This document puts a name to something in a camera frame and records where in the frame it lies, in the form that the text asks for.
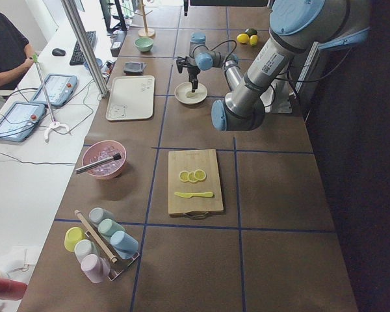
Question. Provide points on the green bowl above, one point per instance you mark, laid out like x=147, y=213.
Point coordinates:
x=144, y=44

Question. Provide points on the near blue teach pendant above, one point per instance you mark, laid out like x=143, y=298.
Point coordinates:
x=20, y=121

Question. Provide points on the far blue teach pendant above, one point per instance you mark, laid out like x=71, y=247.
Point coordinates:
x=59, y=88

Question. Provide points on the seated person black shirt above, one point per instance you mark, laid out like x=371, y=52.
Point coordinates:
x=16, y=54

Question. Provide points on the blue teach pendant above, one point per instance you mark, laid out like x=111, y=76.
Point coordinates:
x=20, y=121
x=59, y=88

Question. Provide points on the steel muddler black tip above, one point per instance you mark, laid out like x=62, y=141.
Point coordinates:
x=93, y=165

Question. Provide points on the wooden mug tree stand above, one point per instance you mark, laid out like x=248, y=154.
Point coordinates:
x=145, y=31

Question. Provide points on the black computer mouse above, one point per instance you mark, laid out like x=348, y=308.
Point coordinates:
x=58, y=52

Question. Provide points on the clear acrylic cup rack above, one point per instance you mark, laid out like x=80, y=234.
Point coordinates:
x=122, y=265

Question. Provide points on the yellow plastic knife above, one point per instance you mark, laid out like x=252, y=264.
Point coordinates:
x=194, y=194

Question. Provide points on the light grey cup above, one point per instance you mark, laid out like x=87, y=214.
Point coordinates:
x=84, y=248

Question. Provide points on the white round plate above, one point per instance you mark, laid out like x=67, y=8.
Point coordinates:
x=184, y=94

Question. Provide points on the grey blue cup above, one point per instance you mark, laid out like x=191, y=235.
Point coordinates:
x=98, y=214

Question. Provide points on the white camera mast with base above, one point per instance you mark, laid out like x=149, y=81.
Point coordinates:
x=276, y=98

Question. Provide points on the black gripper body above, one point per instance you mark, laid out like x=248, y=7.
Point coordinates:
x=192, y=71

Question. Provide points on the folded grey cloth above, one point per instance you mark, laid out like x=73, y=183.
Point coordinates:
x=134, y=68

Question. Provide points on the yellow lemon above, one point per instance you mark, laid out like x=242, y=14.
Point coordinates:
x=253, y=40
x=243, y=38

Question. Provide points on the wooden rack rod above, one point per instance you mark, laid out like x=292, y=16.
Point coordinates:
x=93, y=233

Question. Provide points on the pink cup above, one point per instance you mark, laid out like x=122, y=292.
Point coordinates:
x=95, y=268

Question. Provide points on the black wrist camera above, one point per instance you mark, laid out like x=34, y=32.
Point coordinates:
x=181, y=63

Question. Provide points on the aluminium frame post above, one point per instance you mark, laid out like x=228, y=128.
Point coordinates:
x=80, y=34

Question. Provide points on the red bottle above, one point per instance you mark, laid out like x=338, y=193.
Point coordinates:
x=11, y=289

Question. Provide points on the reacher grabber stick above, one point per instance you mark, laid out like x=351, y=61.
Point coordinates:
x=54, y=125

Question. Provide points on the yellow cup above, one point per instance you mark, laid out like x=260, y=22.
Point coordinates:
x=72, y=236

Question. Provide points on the dark green avocado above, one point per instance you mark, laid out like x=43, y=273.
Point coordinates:
x=250, y=32

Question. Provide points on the bamboo cutting board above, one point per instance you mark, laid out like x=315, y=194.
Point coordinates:
x=194, y=188

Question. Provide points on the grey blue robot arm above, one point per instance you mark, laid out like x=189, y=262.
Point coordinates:
x=294, y=26

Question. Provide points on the pink bowl with ice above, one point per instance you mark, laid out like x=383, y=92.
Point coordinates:
x=101, y=150

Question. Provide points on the white bear print tray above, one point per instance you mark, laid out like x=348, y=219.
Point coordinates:
x=131, y=98

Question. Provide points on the mint green cup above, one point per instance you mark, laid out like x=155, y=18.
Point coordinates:
x=108, y=227

